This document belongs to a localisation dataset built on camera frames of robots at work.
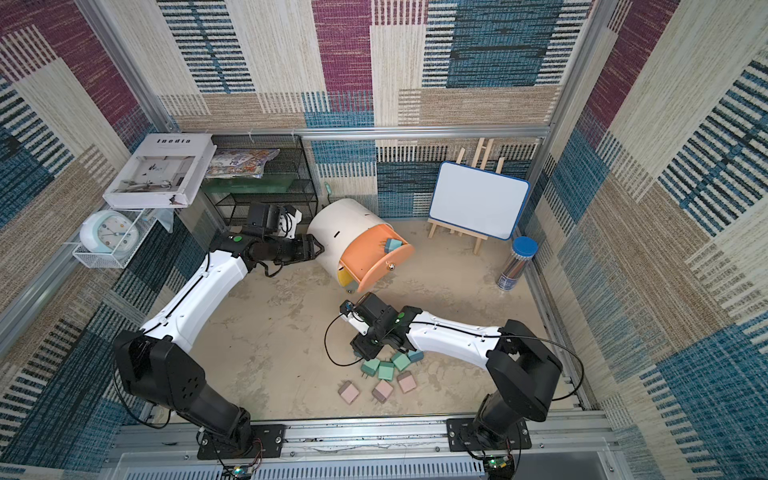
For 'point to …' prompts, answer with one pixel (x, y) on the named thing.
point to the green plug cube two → (369, 367)
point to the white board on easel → (475, 201)
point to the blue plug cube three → (415, 356)
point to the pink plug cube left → (348, 392)
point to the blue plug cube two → (391, 244)
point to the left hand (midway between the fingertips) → (315, 248)
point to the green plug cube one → (401, 360)
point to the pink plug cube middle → (382, 391)
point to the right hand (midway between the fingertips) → (361, 336)
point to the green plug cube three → (386, 370)
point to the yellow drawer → (344, 278)
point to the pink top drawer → (367, 262)
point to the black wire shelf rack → (286, 178)
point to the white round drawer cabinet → (336, 224)
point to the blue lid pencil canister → (523, 249)
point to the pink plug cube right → (406, 381)
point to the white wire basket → (145, 220)
